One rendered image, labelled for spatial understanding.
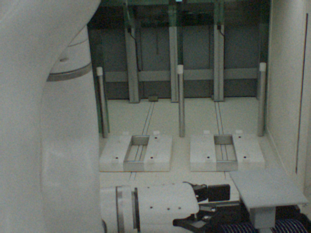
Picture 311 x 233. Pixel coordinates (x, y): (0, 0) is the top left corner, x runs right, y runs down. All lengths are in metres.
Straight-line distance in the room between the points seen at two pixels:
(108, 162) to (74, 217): 0.68
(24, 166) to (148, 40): 1.53
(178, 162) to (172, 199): 0.61
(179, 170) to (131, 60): 0.69
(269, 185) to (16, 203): 0.50
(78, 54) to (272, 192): 0.39
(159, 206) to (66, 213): 0.17
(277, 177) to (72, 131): 0.37
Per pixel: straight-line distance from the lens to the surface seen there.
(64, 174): 0.64
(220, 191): 0.81
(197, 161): 1.28
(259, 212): 0.79
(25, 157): 0.40
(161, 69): 1.91
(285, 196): 0.76
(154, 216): 0.72
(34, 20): 0.40
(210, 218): 0.73
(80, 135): 0.65
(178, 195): 0.76
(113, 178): 1.28
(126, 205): 0.73
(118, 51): 1.92
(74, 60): 0.61
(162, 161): 1.29
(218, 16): 1.47
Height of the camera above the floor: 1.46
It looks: 20 degrees down
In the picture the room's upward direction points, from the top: 3 degrees counter-clockwise
